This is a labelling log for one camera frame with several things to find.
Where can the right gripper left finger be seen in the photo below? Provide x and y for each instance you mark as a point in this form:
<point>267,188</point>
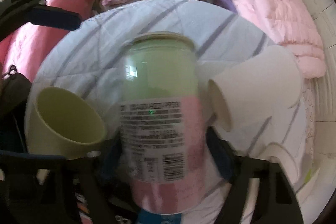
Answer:
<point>41,188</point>

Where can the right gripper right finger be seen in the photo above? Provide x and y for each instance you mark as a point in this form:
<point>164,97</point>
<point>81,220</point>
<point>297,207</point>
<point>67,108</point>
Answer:
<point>252,184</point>

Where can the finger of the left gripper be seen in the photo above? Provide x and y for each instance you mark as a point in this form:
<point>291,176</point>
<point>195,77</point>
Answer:
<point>54,17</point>

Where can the green pink glass cup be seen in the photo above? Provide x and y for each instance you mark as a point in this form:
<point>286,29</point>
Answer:
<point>162,129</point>

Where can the white paper cup far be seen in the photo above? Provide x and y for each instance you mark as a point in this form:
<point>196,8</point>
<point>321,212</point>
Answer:
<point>276,153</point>

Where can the white paper cup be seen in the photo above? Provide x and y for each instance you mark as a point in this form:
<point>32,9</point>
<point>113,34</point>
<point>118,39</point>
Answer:
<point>248,92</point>
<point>276,153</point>

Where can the white paper cup near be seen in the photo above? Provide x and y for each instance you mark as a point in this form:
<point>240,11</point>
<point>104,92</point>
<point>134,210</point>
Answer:
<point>248,92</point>

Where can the red pink pillow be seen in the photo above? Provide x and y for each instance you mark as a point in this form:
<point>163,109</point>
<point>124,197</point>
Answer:
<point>28,46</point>

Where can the white striped table cloth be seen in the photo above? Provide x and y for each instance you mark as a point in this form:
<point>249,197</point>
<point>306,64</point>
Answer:
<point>89,61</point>

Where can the blue black can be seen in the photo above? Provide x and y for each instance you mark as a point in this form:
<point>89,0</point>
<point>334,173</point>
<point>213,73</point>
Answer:
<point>146,217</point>

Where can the pink folded quilt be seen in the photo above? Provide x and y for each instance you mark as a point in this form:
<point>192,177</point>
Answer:
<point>289,24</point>

